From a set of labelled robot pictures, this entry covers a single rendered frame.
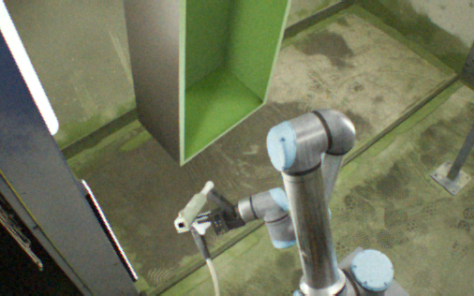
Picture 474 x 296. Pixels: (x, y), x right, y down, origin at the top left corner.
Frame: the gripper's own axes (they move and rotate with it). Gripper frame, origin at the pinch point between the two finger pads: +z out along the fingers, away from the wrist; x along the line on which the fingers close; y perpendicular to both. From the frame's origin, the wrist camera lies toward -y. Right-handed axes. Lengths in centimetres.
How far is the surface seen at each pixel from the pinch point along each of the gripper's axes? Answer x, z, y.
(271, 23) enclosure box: 58, -49, -61
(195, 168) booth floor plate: 107, 25, 0
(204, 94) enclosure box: 90, 0, -40
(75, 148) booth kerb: 102, 94, -37
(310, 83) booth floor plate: 170, -54, -19
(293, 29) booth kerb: 205, -55, -60
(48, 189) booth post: -60, 11, -36
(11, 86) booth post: -79, -4, -61
